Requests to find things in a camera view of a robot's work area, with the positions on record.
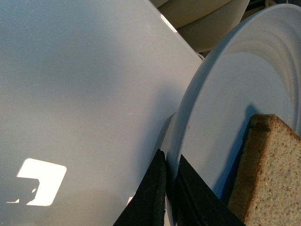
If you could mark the beige left chair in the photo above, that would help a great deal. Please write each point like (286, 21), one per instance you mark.
(202, 23)

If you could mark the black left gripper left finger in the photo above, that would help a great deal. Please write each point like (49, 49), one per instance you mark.
(147, 207)

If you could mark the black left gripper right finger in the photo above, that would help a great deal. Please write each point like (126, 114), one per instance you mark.
(196, 203)

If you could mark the white round plate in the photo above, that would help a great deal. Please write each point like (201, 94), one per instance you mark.
(255, 69)

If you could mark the brown bread slice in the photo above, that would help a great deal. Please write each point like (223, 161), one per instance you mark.
(267, 188)

